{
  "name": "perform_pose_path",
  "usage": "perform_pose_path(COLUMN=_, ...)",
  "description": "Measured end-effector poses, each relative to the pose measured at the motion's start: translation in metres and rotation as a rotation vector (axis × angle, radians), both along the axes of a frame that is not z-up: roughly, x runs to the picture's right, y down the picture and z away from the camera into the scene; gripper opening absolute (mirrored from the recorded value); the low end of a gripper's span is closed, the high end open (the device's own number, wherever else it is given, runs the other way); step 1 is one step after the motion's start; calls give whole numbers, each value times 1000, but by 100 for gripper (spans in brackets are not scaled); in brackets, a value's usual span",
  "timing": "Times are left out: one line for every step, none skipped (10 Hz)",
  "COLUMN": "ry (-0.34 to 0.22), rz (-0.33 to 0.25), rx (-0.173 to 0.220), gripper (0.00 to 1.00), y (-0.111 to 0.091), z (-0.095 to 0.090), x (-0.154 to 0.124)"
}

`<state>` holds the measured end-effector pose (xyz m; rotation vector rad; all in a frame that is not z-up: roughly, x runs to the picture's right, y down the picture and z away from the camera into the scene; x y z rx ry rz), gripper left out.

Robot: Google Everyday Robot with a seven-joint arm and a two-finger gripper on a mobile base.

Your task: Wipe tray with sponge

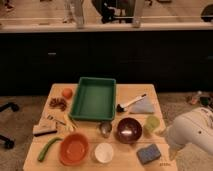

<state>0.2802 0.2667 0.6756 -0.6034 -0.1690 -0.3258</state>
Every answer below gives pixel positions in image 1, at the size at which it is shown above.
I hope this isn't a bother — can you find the orange plastic bowl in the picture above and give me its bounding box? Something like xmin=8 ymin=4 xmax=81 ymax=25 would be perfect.
xmin=59 ymin=133 xmax=89 ymax=166

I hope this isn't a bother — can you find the grey folded cloth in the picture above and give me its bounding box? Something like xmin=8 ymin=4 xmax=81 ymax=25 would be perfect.
xmin=130 ymin=98 xmax=155 ymax=114

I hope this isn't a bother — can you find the small metal measuring cup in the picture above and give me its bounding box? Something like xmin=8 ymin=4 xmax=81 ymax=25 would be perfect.
xmin=99 ymin=122 xmax=112 ymax=138

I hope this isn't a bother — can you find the yellow green peeler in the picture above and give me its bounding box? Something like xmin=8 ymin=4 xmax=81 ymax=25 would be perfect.
xmin=64 ymin=115 xmax=77 ymax=132

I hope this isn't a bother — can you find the blue sponge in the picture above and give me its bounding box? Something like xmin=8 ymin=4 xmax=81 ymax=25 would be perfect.
xmin=137 ymin=144 xmax=161 ymax=164

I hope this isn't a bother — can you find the brown pine cone cluster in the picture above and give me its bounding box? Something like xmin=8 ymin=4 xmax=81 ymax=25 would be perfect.
xmin=49 ymin=98 xmax=67 ymax=111

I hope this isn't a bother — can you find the black office chair base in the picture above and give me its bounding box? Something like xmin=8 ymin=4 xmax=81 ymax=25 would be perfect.
xmin=0 ymin=102 xmax=20 ymax=150

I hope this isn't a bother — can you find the wooden table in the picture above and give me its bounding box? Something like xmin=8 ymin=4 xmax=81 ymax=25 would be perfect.
xmin=23 ymin=83 xmax=178 ymax=171

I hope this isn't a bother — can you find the light green cup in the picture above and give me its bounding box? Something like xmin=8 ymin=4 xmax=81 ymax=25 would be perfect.
xmin=144 ymin=116 xmax=160 ymax=133

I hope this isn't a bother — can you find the orange fruit toy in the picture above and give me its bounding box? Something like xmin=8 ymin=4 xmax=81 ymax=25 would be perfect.
xmin=62 ymin=88 xmax=73 ymax=99

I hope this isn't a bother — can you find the green cucumber toy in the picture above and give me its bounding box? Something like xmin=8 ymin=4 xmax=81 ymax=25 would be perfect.
xmin=37 ymin=137 xmax=62 ymax=162

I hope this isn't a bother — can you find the green plastic tray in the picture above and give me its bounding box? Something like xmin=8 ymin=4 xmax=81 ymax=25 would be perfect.
xmin=69 ymin=77 xmax=116 ymax=121

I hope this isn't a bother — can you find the white cup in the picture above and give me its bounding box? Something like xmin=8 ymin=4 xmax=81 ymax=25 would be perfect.
xmin=94 ymin=143 xmax=114 ymax=164

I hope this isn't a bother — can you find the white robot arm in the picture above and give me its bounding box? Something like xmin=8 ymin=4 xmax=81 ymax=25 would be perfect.
xmin=165 ymin=107 xmax=213 ymax=160

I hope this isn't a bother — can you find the dark purple bowl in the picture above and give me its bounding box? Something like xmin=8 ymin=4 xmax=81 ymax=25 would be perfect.
xmin=116 ymin=117 xmax=143 ymax=144

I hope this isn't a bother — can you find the black white dish brush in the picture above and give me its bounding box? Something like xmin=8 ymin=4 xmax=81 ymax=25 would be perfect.
xmin=116 ymin=94 xmax=145 ymax=113

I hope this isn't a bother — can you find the small metal tool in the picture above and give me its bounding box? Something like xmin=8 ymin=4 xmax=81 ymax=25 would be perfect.
xmin=46 ymin=115 xmax=66 ymax=126

